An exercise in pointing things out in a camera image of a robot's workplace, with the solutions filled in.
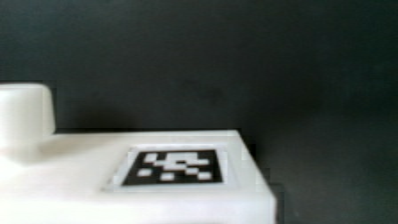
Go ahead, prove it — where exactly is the white front drawer tray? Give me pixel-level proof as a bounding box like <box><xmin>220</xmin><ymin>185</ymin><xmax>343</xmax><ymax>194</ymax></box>
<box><xmin>0</xmin><ymin>84</ymin><xmax>277</xmax><ymax>224</ymax></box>

